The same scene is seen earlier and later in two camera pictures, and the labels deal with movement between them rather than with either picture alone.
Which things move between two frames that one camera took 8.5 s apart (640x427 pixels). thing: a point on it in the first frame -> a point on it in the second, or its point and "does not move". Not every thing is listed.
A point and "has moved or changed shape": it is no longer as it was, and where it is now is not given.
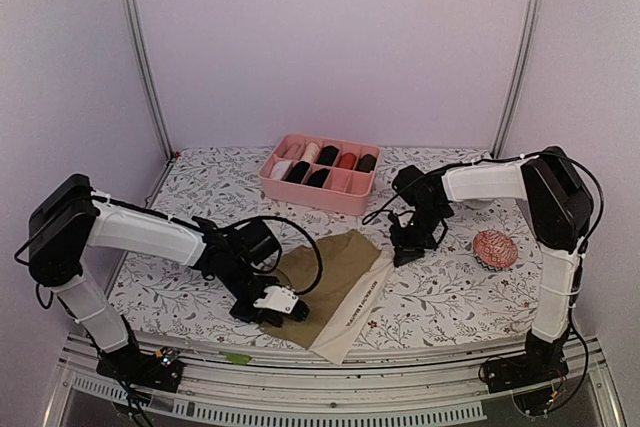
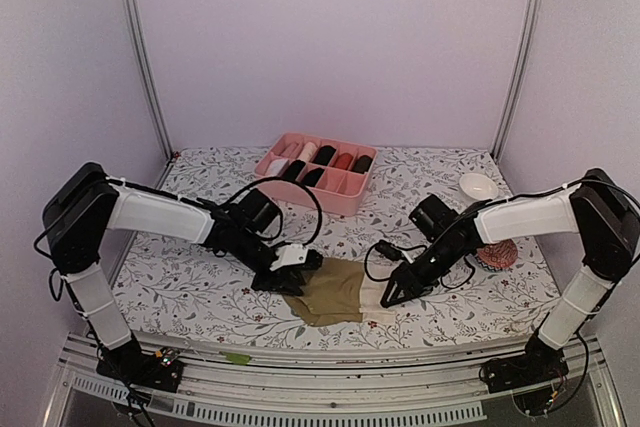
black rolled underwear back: [327, 155] does not move
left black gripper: [240, 312] -> [278, 280]
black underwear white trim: [317, 178] has moved or changed shape
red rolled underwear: [347, 160] does not move
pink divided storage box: [319, 174] does not move
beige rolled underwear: [311, 152] does not move
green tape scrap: [236, 358] does not move
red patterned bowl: [494, 250] does not move
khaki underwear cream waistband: [355, 273] has moved or changed shape
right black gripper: [406, 250] -> [406, 277]
